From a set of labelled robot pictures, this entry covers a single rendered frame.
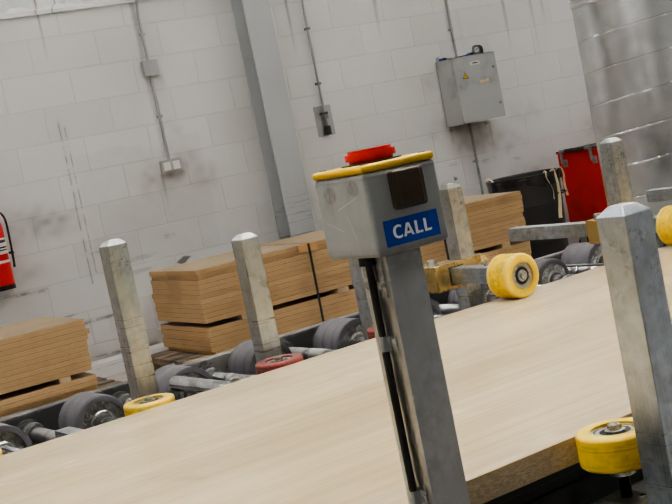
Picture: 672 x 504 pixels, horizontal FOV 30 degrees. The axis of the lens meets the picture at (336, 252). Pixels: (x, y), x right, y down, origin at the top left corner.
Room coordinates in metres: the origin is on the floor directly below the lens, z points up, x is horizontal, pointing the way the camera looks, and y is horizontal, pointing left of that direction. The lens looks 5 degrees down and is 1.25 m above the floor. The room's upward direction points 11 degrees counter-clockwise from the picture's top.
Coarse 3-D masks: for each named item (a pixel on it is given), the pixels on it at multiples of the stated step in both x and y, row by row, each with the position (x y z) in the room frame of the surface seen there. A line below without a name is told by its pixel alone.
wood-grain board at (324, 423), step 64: (448, 320) 2.13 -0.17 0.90; (512, 320) 2.00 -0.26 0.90; (576, 320) 1.89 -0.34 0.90; (256, 384) 1.89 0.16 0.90; (320, 384) 1.79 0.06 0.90; (384, 384) 1.70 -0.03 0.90; (448, 384) 1.61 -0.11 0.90; (512, 384) 1.54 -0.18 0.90; (576, 384) 1.47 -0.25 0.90; (64, 448) 1.70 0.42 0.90; (128, 448) 1.62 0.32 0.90; (192, 448) 1.54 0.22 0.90; (256, 448) 1.47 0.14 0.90; (320, 448) 1.41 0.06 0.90; (384, 448) 1.35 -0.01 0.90; (512, 448) 1.25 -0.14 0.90; (576, 448) 1.25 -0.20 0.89
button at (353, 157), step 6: (390, 144) 0.97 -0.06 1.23; (360, 150) 0.96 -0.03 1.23; (366, 150) 0.96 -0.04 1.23; (372, 150) 0.96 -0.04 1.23; (378, 150) 0.96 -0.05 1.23; (384, 150) 0.96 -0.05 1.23; (390, 150) 0.96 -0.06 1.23; (348, 156) 0.97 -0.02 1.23; (354, 156) 0.96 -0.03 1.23; (360, 156) 0.96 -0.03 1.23; (366, 156) 0.96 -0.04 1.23; (372, 156) 0.96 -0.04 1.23; (378, 156) 0.96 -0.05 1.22; (384, 156) 0.96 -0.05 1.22; (390, 156) 0.97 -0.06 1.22; (354, 162) 0.96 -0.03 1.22; (360, 162) 0.96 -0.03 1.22
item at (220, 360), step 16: (544, 256) 3.21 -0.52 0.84; (560, 256) 3.22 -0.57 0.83; (288, 336) 2.76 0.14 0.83; (304, 336) 2.78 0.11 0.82; (224, 352) 2.68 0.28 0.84; (224, 368) 2.67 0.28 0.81; (128, 384) 2.55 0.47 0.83; (64, 400) 2.48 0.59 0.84; (16, 416) 2.42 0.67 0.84; (32, 416) 2.43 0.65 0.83; (48, 416) 2.45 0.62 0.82
